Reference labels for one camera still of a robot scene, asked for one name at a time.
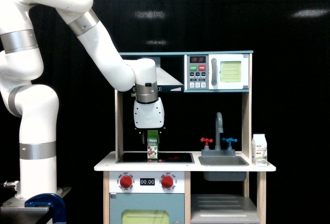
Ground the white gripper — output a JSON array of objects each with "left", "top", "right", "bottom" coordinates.
[{"left": 134, "top": 97, "right": 164, "bottom": 144}]

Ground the green juice carton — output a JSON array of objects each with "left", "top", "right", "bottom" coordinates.
[{"left": 147, "top": 130, "right": 158, "bottom": 160}]

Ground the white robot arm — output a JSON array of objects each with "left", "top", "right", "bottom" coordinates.
[{"left": 30, "top": 0, "right": 166, "bottom": 203}]

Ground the grey toy sink basin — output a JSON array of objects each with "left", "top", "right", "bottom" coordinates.
[{"left": 199, "top": 156, "right": 249, "bottom": 181}]

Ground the black toy stovetop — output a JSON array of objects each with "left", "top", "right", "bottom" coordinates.
[{"left": 116, "top": 152, "right": 194, "bottom": 164}]

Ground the silver range hood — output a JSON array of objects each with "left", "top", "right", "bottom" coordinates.
[{"left": 127, "top": 55, "right": 184, "bottom": 93}]

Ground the right red stove knob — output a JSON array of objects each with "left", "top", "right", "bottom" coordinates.
[{"left": 160, "top": 175, "right": 174, "bottom": 188}]

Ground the red stove knob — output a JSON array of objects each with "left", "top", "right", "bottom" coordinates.
[
  {"left": 119, "top": 175, "right": 133, "bottom": 188},
  {"left": 160, "top": 175, "right": 174, "bottom": 188}
]

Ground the left red stove knob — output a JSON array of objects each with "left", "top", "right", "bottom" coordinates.
[{"left": 119, "top": 175, "right": 133, "bottom": 188}]

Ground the wooden toy kitchen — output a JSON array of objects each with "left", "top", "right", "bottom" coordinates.
[{"left": 94, "top": 50, "right": 276, "bottom": 223}]

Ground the grey toy faucet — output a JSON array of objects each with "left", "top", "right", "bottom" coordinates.
[{"left": 201, "top": 112, "right": 235, "bottom": 157}]

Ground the toy microwave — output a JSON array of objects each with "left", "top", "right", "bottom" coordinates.
[{"left": 184, "top": 52, "right": 252, "bottom": 92}]

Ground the teal oven door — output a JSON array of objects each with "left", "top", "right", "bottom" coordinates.
[{"left": 110, "top": 193, "right": 185, "bottom": 223}]

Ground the grey lower shelf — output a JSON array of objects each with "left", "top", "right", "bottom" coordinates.
[{"left": 191, "top": 194, "right": 260, "bottom": 223}]

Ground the white milk carton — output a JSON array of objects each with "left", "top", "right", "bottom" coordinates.
[{"left": 252, "top": 134, "right": 268, "bottom": 167}]

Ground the blue C-clamp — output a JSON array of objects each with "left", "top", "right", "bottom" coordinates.
[{"left": 24, "top": 193, "right": 67, "bottom": 224}]

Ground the red tap handle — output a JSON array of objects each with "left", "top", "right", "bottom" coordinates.
[{"left": 201, "top": 137, "right": 213, "bottom": 150}]

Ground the blue tap handle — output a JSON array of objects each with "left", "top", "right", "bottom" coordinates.
[{"left": 222, "top": 137, "right": 238, "bottom": 150}]

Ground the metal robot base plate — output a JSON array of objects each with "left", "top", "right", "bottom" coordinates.
[{"left": 1, "top": 186, "right": 72, "bottom": 212}]

